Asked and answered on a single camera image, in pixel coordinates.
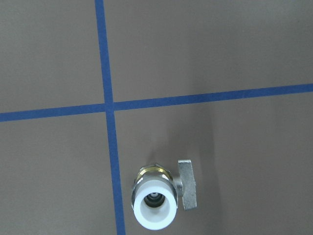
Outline white PPR brass valve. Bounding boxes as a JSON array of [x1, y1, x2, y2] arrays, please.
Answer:
[[131, 160, 197, 231]]

